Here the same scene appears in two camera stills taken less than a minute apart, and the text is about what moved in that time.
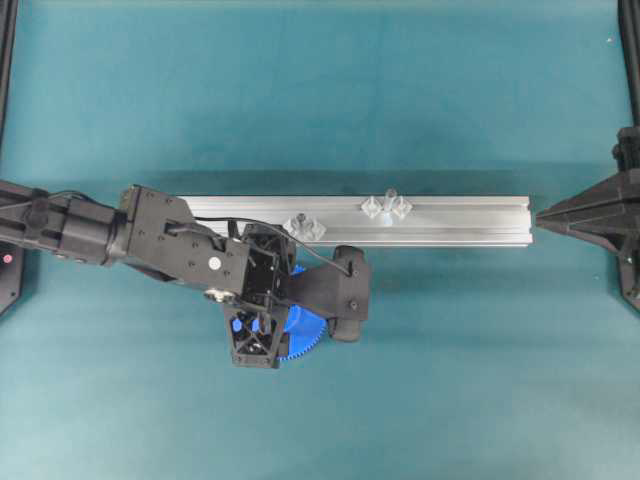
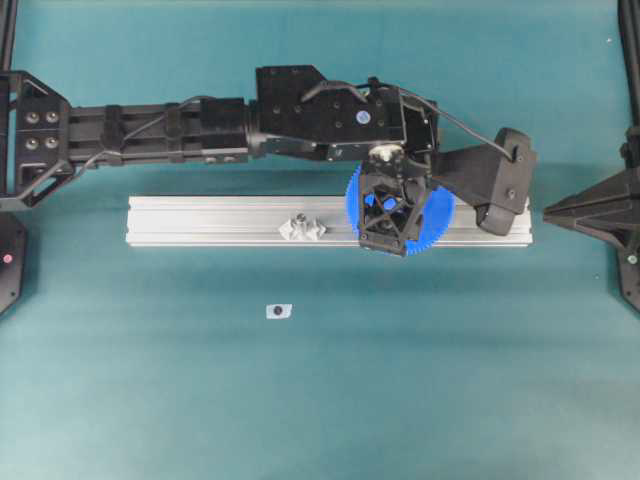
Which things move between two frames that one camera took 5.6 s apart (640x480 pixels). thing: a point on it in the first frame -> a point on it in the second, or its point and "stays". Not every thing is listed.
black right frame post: x=629 y=14 stays
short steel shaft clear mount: x=304 y=229 stays
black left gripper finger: x=257 y=341 -> x=393 y=209
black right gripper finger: x=614 y=198 stays
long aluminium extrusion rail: x=380 y=221 stays
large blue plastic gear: x=303 y=328 -> x=436 y=224
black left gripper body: x=271 y=257 -> x=397 y=122
